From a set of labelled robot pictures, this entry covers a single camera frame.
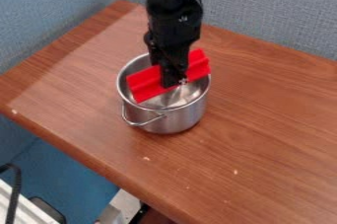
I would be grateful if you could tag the red rectangular block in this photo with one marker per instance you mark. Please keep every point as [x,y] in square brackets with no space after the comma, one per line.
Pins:
[145,82]

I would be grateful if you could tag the white device with black part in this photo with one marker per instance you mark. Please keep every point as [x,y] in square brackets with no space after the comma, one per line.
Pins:
[29,213]

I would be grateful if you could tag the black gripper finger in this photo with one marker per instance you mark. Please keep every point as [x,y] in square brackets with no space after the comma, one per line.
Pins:
[154,52]
[173,62]

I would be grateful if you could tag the stainless steel pot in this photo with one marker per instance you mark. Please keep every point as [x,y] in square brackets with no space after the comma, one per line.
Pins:
[168,113]

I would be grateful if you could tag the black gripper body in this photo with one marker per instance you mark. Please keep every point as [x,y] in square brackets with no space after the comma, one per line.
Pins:
[174,23]

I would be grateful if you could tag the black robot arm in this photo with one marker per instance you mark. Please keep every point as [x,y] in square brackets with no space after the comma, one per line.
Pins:
[174,28]

